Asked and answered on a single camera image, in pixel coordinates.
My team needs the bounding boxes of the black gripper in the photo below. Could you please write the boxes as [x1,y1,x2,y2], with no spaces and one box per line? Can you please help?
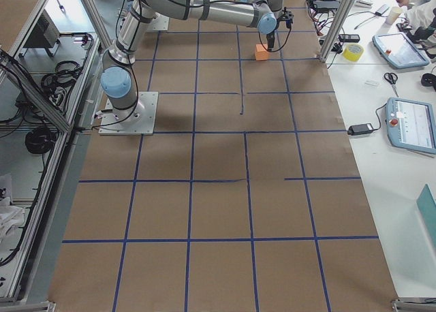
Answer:
[266,7,294,52]

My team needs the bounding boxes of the orange foam cube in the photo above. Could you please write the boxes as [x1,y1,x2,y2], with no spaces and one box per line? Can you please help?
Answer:
[254,44,270,61]

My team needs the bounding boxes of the yellow tape roll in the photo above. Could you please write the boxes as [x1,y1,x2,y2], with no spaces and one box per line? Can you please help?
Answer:
[343,43,364,62]

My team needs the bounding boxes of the teach pendant tablet far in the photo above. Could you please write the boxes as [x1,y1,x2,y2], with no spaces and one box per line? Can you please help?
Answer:
[372,33,430,69]

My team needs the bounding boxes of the teach pendant tablet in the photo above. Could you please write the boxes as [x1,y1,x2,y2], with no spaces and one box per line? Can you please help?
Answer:
[372,33,430,69]
[385,97,435,155]

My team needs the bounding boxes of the black power adapter brick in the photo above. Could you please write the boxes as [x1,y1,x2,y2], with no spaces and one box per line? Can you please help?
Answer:
[347,123,375,136]

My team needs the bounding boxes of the teach pendant tablet near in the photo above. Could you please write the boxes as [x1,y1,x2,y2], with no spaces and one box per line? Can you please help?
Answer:
[385,97,435,155]

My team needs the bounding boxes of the aluminium frame post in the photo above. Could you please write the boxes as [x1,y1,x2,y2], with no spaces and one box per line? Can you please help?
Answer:
[319,0,355,63]

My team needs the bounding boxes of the black handled scissors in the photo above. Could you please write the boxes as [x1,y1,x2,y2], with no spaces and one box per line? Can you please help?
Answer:
[384,72,399,97]

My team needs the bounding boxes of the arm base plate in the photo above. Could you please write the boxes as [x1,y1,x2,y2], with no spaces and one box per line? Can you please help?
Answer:
[98,91,159,136]

